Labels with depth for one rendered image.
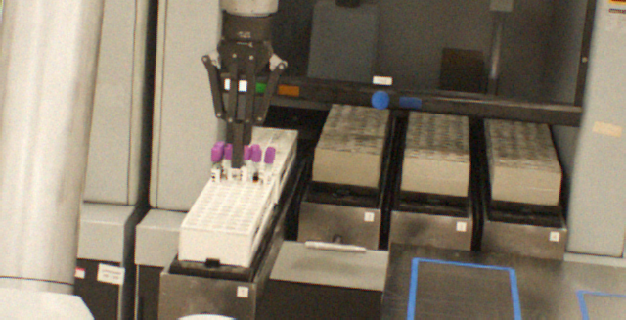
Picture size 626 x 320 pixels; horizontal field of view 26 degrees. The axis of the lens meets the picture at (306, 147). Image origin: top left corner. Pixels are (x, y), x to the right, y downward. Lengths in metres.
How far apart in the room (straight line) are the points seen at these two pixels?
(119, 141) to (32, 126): 1.05
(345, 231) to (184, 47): 0.42
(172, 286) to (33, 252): 0.61
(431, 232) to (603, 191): 0.30
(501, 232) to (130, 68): 0.69
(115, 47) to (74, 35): 0.99
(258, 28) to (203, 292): 0.39
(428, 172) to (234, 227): 0.50
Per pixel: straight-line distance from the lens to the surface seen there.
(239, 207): 1.98
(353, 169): 2.28
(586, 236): 2.33
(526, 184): 2.28
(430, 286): 1.86
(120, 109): 2.33
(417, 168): 2.27
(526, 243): 2.23
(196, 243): 1.88
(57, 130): 1.30
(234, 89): 1.99
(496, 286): 1.89
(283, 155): 2.28
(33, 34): 1.32
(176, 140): 2.32
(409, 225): 2.22
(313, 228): 2.23
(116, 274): 2.32
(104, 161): 2.36
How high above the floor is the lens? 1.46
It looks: 15 degrees down
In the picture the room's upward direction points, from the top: 5 degrees clockwise
